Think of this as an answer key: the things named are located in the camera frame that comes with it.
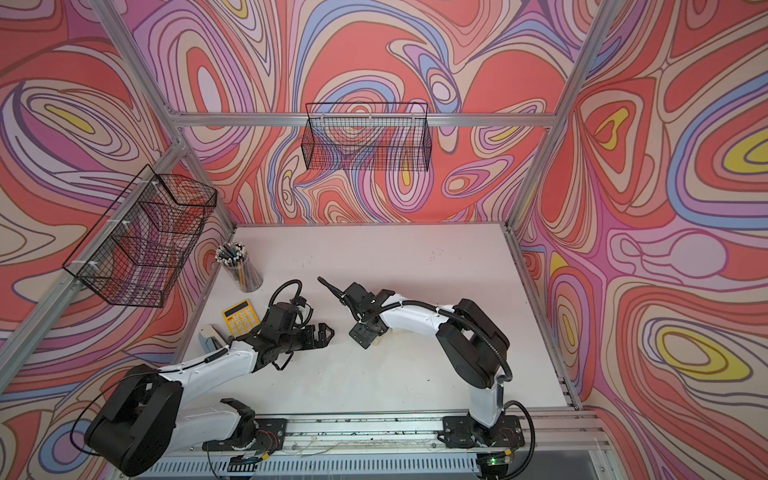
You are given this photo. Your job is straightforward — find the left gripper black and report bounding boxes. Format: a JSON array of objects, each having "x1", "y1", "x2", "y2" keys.
[{"x1": 278, "y1": 322, "x2": 337, "y2": 356}]

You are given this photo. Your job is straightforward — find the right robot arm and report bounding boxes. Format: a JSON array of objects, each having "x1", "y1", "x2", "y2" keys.
[{"x1": 335, "y1": 283, "x2": 512, "y2": 448}]

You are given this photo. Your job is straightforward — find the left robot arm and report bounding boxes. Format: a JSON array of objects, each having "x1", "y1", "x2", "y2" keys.
[{"x1": 84, "y1": 302, "x2": 335, "y2": 476}]

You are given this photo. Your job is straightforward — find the yellow calculator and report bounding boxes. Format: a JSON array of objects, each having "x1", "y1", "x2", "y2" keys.
[{"x1": 222, "y1": 300, "x2": 260, "y2": 337}]

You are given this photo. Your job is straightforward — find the cup of coloured pencils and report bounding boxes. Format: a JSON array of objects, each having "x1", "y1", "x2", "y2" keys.
[{"x1": 215, "y1": 242, "x2": 263, "y2": 293}]

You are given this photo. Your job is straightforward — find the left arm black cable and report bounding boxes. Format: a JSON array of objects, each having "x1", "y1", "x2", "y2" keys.
[{"x1": 68, "y1": 278, "x2": 313, "y2": 457}]

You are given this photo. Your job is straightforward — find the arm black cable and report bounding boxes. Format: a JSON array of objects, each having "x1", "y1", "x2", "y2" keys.
[
  {"x1": 68, "y1": 278, "x2": 313, "y2": 457},
  {"x1": 316, "y1": 275, "x2": 537, "y2": 480}
]

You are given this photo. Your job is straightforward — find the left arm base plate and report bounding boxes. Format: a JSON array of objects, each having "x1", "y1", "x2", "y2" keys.
[{"x1": 202, "y1": 418, "x2": 288, "y2": 454}]

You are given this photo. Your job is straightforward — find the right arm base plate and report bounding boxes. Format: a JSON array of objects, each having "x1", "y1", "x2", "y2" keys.
[{"x1": 437, "y1": 414, "x2": 526, "y2": 451}]

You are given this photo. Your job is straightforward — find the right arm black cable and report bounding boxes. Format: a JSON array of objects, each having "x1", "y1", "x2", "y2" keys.
[{"x1": 316, "y1": 275, "x2": 537, "y2": 480}]

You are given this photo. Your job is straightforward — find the back wire basket black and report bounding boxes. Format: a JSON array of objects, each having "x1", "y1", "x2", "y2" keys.
[{"x1": 301, "y1": 101, "x2": 433, "y2": 172}]

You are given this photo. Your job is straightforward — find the wire basket black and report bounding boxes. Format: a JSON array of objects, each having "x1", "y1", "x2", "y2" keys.
[
  {"x1": 301, "y1": 101, "x2": 433, "y2": 172},
  {"x1": 62, "y1": 165, "x2": 218, "y2": 308}
]

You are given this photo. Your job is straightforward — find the left wire basket black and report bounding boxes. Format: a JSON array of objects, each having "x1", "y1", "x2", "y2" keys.
[{"x1": 62, "y1": 165, "x2": 218, "y2": 308}]

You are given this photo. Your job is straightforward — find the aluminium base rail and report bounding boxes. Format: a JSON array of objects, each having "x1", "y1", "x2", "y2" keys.
[{"x1": 142, "y1": 409, "x2": 629, "y2": 479}]

